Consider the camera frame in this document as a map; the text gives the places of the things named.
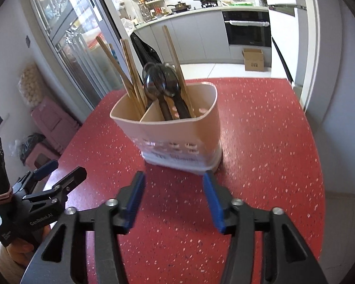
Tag stack of pink stools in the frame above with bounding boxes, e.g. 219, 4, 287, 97
30, 96, 80, 154

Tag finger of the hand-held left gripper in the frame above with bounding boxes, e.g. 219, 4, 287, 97
24, 166, 87, 210
13, 160, 59, 194

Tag gold patterned wooden chopstick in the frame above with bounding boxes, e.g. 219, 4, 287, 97
120, 38, 148, 110

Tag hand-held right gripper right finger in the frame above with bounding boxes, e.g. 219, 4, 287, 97
203, 170, 329, 284

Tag white refrigerator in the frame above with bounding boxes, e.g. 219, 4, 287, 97
260, 0, 317, 113

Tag large dark translucent spoon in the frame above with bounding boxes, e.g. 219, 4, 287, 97
142, 62, 173, 121

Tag glass door cabinet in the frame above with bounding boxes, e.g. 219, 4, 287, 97
27, 0, 137, 110

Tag grey kitchen counter cabinets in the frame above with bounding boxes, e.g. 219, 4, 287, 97
134, 4, 270, 66

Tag black garbage bag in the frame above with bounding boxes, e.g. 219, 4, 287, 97
19, 133, 46, 166

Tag plain wooden chopstick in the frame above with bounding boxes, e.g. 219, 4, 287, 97
95, 36, 145, 116
124, 39, 150, 108
161, 25, 193, 119

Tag white plastic bag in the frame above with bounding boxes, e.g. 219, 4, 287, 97
121, 18, 137, 31

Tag cream plastic utensil holder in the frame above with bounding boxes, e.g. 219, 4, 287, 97
110, 83, 219, 174

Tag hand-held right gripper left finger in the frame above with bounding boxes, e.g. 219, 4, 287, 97
22, 171, 146, 284

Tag black built-in oven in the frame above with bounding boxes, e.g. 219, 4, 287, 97
222, 10, 271, 48

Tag spice rack with bottles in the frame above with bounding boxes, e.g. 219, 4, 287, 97
138, 0, 169, 21

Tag person's left hand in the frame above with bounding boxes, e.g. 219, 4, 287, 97
0, 225, 52, 265

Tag brown cardboard box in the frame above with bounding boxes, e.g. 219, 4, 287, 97
242, 48, 265, 71

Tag bag of white puffs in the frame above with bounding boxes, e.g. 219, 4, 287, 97
18, 62, 45, 108

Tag dark cooking pot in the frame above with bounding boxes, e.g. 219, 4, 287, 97
167, 1, 191, 14

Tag person's left forearm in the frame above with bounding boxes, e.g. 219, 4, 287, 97
0, 240, 28, 284

